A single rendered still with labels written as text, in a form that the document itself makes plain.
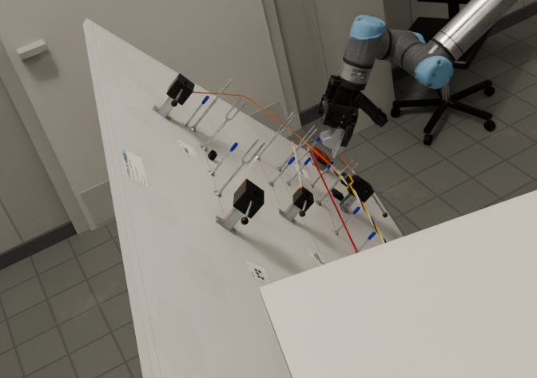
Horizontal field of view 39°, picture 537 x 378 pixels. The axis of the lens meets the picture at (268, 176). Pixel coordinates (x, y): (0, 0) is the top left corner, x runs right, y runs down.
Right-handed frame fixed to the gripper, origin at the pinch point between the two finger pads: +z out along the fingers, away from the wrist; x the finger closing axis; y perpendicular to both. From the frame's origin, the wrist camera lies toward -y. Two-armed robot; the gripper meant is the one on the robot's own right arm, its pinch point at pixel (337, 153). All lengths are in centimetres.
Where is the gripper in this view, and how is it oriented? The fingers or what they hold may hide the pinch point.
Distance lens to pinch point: 194.4
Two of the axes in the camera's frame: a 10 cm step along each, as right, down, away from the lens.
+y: -9.6, -1.4, -2.4
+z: -2.4, 8.7, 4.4
